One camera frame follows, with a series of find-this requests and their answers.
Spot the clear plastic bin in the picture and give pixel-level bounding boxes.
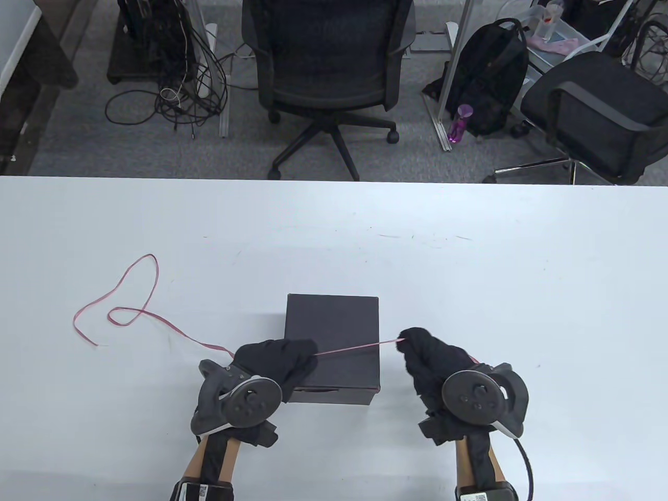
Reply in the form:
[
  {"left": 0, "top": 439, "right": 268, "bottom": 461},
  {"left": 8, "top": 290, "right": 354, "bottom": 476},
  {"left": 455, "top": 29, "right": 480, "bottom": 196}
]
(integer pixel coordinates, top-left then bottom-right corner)
[{"left": 501, "top": 0, "right": 601, "bottom": 68}]

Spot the aluminium frame leg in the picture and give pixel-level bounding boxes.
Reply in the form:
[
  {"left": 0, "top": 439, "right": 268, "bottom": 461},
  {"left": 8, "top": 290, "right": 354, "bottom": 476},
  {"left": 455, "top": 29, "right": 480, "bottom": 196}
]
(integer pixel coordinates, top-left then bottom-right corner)
[{"left": 423, "top": 0, "right": 475, "bottom": 152}]

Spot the tangle of black floor cables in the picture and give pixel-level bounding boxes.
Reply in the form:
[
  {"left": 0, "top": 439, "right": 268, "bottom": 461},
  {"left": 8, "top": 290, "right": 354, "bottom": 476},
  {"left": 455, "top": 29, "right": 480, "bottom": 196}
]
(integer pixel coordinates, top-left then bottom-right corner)
[{"left": 104, "top": 0, "right": 230, "bottom": 139}]

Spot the purple water bottle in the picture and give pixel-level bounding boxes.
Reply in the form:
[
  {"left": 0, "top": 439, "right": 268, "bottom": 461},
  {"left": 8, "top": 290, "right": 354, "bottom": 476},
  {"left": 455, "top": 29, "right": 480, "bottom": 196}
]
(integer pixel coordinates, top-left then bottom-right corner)
[{"left": 447, "top": 104, "right": 473, "bottom": 145}]

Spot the grey right hand controller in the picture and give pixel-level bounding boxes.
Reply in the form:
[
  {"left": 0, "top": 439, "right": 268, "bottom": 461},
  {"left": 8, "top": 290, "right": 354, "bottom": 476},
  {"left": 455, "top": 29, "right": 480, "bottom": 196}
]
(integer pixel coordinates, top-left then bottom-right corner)
[{"left": 441, "top": 363, "right": 529, "bottom": 438}]

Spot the dark wooden side desk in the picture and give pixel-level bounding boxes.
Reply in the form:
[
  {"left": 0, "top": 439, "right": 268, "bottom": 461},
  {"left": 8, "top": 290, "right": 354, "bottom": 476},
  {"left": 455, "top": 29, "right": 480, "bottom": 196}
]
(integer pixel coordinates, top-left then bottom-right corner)
[{"left": 0, "top": 0, "right": 97, "bottom": 175}]

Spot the black backpack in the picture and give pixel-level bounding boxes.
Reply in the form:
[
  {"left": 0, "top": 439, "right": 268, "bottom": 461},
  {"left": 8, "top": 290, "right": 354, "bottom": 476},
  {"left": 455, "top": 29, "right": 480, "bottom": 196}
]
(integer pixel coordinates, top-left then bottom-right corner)
[{"left": 422, "top": 18, "right": 530, "bottom": 137}]

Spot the black mesh office chair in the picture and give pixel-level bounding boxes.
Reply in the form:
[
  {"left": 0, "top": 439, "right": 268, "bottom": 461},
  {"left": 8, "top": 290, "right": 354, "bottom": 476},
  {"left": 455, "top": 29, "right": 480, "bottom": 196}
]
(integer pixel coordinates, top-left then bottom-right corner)
[{"left": 242, "top": 0, "right": 417, "bottom": 182}]

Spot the grey hand controller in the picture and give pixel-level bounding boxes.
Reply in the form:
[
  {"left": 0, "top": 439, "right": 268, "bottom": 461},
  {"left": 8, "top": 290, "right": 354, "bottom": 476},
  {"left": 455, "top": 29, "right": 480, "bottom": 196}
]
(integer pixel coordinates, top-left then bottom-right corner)
[
  {"left": 190, "top": 359, "right": 283, "bottom": 438},
  {"left": 441, "top": 363, "right": 529, "bottom": 438}
]

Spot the black right forearm box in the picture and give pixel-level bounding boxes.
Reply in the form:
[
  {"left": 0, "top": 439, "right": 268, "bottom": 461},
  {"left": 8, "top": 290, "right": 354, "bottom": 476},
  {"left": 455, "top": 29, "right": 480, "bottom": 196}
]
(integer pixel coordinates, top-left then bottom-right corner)
[{"left": 454, "top": 483, "right": 520, "bottom": 501}]

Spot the black computer tower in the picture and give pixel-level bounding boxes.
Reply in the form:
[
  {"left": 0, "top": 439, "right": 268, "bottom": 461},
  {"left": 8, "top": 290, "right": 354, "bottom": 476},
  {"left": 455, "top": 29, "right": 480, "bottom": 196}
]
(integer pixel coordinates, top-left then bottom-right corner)
[{"left": 107, "top": 0, "right": 199, "bottom": 85}]

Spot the black chrome-base office chair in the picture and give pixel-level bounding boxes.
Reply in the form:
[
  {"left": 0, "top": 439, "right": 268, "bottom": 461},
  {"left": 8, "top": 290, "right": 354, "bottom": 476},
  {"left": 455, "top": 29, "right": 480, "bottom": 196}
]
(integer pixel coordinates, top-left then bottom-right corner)
[{"left": 483, "top": 51, "right": 668, "bottom": 186}]

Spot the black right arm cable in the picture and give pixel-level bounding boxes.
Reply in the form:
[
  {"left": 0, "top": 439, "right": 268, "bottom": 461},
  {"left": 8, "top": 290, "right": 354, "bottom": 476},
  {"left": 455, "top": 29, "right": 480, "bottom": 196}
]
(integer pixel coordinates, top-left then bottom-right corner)
[{"left": 514, "top": 438, "right": 535, "bottom": 501}]

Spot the person's right forearm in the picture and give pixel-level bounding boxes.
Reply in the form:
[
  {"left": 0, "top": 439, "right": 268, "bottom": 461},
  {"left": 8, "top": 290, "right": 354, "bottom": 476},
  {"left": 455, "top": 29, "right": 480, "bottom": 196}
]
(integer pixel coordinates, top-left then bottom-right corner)
[{"left": 454, "top": 433, "right": 507, "bottom": 488}]

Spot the person's left forearm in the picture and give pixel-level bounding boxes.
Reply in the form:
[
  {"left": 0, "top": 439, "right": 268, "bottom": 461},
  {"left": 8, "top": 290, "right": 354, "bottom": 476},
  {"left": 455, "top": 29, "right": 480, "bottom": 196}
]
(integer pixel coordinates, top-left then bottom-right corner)
[{"left": 183, "top": 433, "right": 243, "bottom": 486}]

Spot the black left forearm box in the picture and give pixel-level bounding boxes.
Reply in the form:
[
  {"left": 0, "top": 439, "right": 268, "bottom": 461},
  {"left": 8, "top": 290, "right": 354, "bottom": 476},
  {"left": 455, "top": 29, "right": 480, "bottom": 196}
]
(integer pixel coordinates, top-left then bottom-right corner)
[{"left": 171, "top": 480, "right": 233, "bottom": 501}]

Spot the person's right hand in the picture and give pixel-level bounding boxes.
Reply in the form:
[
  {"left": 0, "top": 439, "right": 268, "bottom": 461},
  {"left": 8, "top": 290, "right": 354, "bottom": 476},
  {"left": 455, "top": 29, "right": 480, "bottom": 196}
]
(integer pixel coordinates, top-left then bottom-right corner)
[{"left": 398, "top": 327, "right": 491, "bottom": 446}]

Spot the white power strip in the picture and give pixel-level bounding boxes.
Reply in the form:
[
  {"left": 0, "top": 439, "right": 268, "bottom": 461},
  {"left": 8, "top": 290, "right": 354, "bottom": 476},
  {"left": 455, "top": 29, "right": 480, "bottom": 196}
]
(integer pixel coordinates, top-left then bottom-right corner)
[{"left": 197, "top": 23, "right": 219, "bottom": 97}]

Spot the person's left hand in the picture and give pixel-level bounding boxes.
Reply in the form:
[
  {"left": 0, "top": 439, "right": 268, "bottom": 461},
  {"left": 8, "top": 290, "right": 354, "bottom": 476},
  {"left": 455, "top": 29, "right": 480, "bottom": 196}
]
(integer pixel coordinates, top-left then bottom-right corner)
[{"left": 232, "top": 338, "right": 319, "bottom": 392}]

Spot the pink cloth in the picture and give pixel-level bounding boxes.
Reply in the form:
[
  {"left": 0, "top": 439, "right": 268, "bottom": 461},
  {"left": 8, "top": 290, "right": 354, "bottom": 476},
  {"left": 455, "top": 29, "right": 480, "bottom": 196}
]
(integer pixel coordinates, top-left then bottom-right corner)
[{"left": 532, "top": 34, "right": 581, "bottom": 54}]

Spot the pink bow ribbon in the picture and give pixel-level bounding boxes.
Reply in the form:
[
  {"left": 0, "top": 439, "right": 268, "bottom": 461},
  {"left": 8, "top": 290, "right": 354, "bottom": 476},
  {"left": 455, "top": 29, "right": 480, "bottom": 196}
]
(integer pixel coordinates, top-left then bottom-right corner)
[{"left": 73, "top": 254, "right": 481, "bottom": 366}]

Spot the grey left hand controller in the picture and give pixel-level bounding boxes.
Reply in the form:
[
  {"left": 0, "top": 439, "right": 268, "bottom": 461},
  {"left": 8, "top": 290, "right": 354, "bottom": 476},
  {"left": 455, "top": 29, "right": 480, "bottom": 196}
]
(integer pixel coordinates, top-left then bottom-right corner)
[{"left": 190, "top": 359, "right": 283, "bottom": 438}]

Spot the black gift box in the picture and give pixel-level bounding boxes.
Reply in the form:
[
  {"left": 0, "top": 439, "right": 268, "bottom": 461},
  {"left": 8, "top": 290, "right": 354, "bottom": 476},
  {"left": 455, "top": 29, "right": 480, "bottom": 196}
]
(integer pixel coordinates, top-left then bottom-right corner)
[{"left": 284, "top": 294, "right": 380, "bottom": 405}]

